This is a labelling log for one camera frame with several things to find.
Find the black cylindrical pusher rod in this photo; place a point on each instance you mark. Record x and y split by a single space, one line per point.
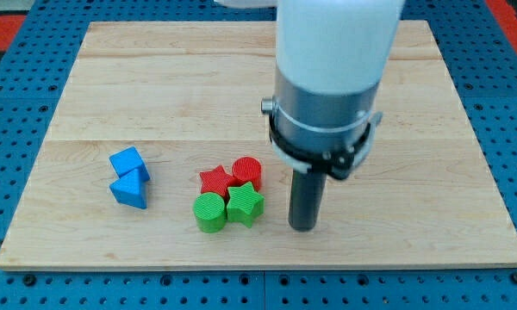
305 199

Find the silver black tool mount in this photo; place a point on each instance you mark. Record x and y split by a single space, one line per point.
315 132

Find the green star block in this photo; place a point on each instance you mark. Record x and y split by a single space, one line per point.
245 204

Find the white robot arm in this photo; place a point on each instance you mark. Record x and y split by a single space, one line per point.
330 57

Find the red star block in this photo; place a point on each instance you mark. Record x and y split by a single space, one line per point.
217 181

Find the red cylinder block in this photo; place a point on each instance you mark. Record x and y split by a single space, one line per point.
248 170

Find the green cylinder block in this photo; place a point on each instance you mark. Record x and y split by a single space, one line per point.
210 212

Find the wooden board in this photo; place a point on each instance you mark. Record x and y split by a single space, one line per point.
186 96

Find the blue triangular prism block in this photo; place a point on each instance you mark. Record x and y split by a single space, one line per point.
130 190

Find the blue cube block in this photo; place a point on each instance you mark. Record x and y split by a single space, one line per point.
128 160

